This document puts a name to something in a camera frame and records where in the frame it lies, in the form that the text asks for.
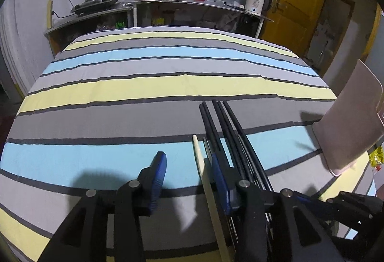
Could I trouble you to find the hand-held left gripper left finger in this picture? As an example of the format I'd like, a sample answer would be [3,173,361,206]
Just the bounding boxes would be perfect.
[39,152,167,262]

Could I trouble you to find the striped tablecloth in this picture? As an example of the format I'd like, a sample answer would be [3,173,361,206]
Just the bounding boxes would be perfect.
[0,25,378,262]

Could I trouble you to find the black chopsticks bundle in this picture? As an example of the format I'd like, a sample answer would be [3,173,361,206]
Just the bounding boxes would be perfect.
[212,100,264,192]

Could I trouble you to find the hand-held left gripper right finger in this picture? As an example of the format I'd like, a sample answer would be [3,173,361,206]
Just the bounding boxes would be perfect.
[210,152,345,262]

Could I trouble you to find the low steel shelf unit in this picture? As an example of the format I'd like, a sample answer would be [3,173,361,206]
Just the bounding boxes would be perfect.
[44,5,134,56]

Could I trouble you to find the yellow handle on wall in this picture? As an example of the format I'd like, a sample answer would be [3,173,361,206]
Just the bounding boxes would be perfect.
[46,0,54,30]

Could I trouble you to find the yellow wooden door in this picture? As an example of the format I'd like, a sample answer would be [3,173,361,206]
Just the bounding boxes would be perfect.
[261,0,327,59]

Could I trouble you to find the white electric kettle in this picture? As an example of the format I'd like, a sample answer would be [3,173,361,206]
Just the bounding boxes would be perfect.
[245,0,273,15]

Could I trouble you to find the black induction cooker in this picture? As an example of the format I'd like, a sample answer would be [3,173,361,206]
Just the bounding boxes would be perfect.
[70,0,122,14]

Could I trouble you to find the wooden door frame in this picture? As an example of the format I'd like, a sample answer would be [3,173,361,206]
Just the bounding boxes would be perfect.
[300,0,382,78]

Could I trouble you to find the yellow snack packet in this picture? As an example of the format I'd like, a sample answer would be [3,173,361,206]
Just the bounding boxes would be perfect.
[370,146,384,168]

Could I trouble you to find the cream wooden chopstick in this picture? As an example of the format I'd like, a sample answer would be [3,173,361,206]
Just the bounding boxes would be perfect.
[192,134,233,262]

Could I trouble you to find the steel kitchen table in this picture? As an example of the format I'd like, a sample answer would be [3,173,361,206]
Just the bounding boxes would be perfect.
[123,0,274,39]

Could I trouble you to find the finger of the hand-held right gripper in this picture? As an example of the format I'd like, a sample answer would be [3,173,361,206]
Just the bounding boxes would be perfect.
[327,232,384,262]
[293,190,384,240]

